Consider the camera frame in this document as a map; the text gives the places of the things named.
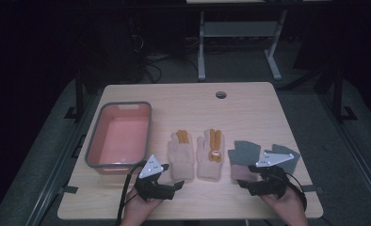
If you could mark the grey metal floor rail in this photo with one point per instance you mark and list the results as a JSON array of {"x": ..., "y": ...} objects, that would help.
[
  {"x": 59, "y": 163},
  {"x": 356, "y": 157}
]

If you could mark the white metal table frame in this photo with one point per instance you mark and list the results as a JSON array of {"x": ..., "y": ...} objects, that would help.
[{"x": 237, "y": 29}]

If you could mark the pink basin grey rim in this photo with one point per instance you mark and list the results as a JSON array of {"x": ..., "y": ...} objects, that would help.
[{"x": 124, "y": 138}]

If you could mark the beige glove rabbit face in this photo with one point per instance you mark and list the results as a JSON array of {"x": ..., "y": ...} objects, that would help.
[{"x": 209, "y": 169}]

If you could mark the grey pink glove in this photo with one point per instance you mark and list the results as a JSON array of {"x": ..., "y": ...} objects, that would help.
[
  {"x": 245, "y": 153},
  {"x": 292, "y": 164}
]

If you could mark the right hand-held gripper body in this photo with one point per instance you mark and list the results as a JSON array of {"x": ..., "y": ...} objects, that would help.
[{"x": 271, "y": 183}]

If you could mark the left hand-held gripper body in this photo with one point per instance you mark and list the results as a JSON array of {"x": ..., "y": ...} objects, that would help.
[{"x": 150, "y": 168}]

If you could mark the black metal stand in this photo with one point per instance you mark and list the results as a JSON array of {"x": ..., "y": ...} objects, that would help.
[
  {"x": 338, "y": 94},
  {"x": 79, "y": 94}
]

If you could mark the beige glove orange fingers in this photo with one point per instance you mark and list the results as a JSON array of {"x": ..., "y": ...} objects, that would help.
[{"x": 180, "y": 153}]

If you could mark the person's right hand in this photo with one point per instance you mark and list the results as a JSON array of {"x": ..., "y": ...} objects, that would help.
[{"x": 292, "y": 208}]

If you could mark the person's left hand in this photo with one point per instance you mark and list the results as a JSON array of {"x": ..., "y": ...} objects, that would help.
[{"x": 138, "y": 210}]

